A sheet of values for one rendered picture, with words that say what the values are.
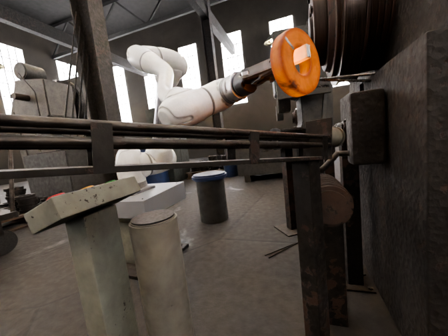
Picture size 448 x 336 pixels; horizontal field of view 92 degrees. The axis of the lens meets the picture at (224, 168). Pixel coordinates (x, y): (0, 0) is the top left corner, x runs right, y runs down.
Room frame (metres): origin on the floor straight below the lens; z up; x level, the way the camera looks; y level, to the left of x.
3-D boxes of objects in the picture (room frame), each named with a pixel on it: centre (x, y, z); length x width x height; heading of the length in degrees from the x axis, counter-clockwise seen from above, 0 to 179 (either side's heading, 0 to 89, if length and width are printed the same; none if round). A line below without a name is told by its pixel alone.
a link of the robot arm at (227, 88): (0.74, -0.07, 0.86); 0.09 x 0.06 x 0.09; 126
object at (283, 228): (1.54, -0.45, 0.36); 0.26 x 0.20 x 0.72; 16
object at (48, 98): (4.98, 3.69, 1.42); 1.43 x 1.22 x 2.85; 76
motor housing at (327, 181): (0.69, -0.32, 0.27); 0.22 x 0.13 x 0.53; 161
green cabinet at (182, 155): (4.59, 1.07, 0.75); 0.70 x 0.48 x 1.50; 161
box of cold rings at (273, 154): (3.78, -0.82, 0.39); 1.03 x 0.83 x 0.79; 75
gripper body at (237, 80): (0.68, -0.11, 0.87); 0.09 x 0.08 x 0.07; 36
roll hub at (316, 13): (0.99, -0.46, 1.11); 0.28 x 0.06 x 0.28; 161
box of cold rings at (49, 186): (3.50, 2.19, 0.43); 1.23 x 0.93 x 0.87; 159
